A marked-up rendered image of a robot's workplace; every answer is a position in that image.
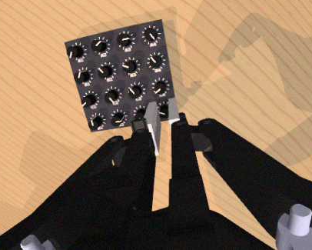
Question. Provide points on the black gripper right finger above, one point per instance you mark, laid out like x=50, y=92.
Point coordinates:
x=277, y=197

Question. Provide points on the dark grey knob box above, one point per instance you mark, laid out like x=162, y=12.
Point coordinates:
x=133, y=65

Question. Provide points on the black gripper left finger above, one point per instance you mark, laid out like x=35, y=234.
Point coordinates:
x=67, y=215

